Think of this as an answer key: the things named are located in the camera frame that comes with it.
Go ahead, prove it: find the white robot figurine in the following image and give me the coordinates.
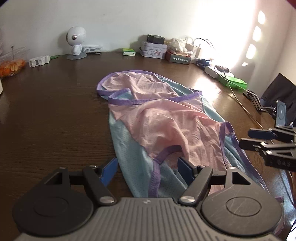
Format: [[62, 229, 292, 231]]
[[66, 26, 88, 60]]

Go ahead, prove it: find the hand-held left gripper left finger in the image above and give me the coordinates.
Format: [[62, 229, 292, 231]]
[[43, 158, 119, 207]]

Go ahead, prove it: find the small black box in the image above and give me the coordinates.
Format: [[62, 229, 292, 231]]
[[147, 34, 165, 44]]

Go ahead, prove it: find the black folding stand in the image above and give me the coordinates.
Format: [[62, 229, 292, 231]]
[[243, 89, 278, 113]]

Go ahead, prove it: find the thin black cable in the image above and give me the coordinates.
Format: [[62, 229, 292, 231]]
[[194, 38, 216, 51]]

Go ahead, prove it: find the blue magnetic phone mount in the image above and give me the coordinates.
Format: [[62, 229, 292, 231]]
[[275, 100, 292, 127]]

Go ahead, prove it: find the dark red labelled box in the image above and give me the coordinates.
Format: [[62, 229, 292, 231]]
[[165, 51, 191, 64]]

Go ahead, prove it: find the beige cable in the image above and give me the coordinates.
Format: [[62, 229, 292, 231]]
[[223, 74, 264, 130]]

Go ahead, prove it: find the printed tin box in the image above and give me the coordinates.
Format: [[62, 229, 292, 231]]
[[139, 41, 168, 57]]

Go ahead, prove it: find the pink and blue mesh vest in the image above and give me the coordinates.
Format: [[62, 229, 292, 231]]
[[96, 69, 284, 233]]

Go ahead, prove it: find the black chair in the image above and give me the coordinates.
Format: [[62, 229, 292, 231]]
[[261, 73, 296, 112]]

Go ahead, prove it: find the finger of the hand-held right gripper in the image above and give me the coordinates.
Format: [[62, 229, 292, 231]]
[[247, 125, 296, 142], [239, 138, 296, 154]]

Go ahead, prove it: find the small white electronic device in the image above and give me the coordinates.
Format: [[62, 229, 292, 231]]
[[83, 45, 102, 54]]

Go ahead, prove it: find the green flat box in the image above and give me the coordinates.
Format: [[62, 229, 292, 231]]
[[217, 75, 247, 89]]

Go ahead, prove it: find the white power strip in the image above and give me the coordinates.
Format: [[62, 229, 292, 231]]
[[204, 66, 221, 78]]

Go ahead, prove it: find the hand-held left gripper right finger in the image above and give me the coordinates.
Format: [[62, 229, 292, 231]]
[[177, 157, 252, 207]]

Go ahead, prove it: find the white ribbed plastic holder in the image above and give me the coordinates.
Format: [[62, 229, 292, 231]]
[[29, 55, 51, 68]]

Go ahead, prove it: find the crumpled plastic bag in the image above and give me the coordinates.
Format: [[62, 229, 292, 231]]
[[168, 38, 188, 54]]

